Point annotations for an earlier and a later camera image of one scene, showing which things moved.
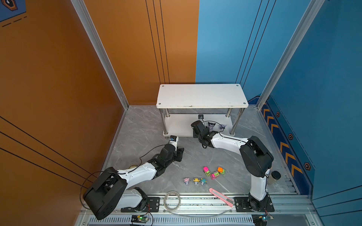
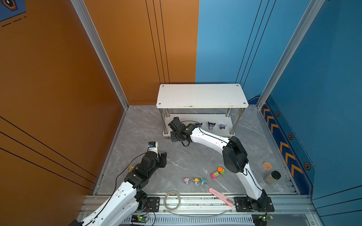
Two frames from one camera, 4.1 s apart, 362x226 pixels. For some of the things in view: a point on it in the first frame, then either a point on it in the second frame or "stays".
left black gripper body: (178, 156) -> (162, 162)
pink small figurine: (186, 181) stays
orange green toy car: (221, 170) stays
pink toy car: (214, 175) stays
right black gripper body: (195, 136) -> (175, 136)
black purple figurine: (211, 125) stays
